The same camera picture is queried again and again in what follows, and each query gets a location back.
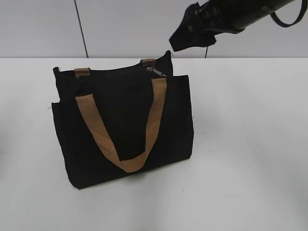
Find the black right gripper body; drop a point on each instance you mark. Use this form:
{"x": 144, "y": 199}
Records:
{"x": 217, "y": 16}

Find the silver zipper pull with ring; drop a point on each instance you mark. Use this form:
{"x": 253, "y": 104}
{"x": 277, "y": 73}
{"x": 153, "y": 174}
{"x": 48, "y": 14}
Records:
{"x": 151, "y": 69}

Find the tan rear bag handle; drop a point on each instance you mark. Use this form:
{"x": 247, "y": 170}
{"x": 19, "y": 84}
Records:
{"x": 87, "y": 71}

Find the black tote bag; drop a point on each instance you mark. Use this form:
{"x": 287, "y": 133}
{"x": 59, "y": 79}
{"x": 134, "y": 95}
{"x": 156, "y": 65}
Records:
{"x": 84, "y": 162}

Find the tan bag handle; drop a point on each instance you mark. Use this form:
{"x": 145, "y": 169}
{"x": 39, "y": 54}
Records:
{"x": 125, "y": 122}
{"x": 87, "y": 71}

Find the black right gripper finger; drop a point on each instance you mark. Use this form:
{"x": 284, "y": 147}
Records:
{"x": 190, "y": 33}

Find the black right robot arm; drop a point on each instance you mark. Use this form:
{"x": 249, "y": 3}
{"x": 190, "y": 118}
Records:
{"x": 255, "y": 10}

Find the tan front bag handle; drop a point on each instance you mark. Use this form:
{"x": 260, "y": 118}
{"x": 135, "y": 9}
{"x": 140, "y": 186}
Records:
{"x": 125, "y": 122}

